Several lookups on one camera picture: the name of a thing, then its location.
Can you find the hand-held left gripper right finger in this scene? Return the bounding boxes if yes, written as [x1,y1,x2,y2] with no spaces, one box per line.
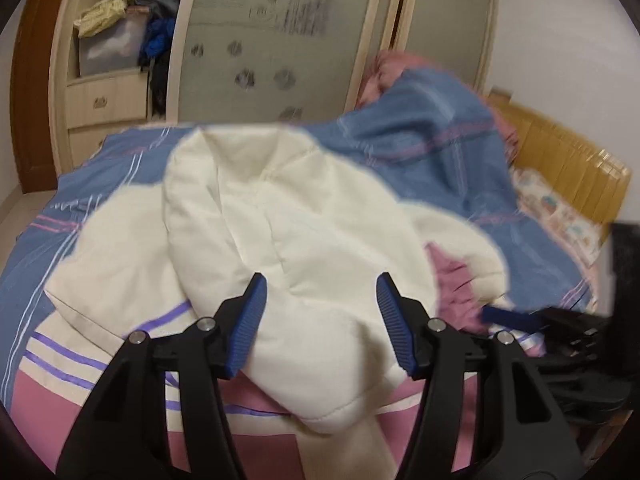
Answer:
[375,272,586,480]

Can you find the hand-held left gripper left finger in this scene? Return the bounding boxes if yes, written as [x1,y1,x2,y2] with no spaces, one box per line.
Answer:
[55,272,269,480]

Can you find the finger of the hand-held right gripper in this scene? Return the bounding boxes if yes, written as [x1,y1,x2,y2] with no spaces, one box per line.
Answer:
[480,306,548,332]

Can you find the white and pink hooded jacket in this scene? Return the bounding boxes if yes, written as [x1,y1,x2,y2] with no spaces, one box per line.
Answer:
[10,125,543,480]

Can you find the dark hanging clothes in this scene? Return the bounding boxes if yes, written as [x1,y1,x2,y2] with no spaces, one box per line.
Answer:
[149,54,172,122]

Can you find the grey clothes pile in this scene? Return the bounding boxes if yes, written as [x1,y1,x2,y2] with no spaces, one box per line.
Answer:
[127,0,179,17]

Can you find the floral blanket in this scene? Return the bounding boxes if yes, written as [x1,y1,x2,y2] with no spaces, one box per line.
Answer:
[512,166,604,267]

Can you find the wooden headboard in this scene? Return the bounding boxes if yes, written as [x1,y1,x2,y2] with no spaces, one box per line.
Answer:
[487,87,633,247]

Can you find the blue plaid duvet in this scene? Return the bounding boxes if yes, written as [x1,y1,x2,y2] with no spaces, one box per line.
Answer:
[0,67,601,401]

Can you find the beige wardrobe drawer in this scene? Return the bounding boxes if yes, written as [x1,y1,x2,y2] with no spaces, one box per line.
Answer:
[67,120,152,172]
[65,76,152,129]

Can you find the frosted floral sliding door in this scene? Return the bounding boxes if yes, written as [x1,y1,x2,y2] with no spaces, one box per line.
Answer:
[165,0,392,125]

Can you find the plain frosted sliding door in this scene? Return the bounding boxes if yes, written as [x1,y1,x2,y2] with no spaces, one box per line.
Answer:
[395,0,501,97]

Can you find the blue cloth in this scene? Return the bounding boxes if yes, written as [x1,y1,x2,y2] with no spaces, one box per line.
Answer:
[141,16,177,59]

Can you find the clear plastic storage box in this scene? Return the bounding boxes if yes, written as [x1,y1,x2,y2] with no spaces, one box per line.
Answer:
[77,14,151,79]

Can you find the brown wooden door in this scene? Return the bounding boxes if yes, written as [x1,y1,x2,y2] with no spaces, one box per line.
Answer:
[10,0,77,194]

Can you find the beige wardrobe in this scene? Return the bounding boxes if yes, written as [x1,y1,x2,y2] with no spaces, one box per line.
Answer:
[47,0,502,173]

